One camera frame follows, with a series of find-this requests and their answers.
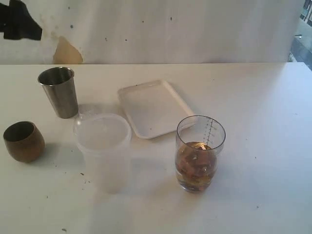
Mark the clear plastic shaker lid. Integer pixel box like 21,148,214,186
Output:
73,103,101,128

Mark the gold coin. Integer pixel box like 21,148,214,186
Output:
185,176,211,187

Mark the brown wooden cup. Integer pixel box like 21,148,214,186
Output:
3,121,45,163

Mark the clear graduated shaker cup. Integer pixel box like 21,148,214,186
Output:
175,115,226,193

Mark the white rectangular tray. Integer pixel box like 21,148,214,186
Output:
117,80,195,139

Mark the frosted plastic deli container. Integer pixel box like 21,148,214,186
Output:
73,114,132,194

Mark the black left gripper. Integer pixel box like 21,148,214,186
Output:
0,0,42,41

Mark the stainless steel cup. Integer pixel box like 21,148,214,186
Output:
38,66,78,118

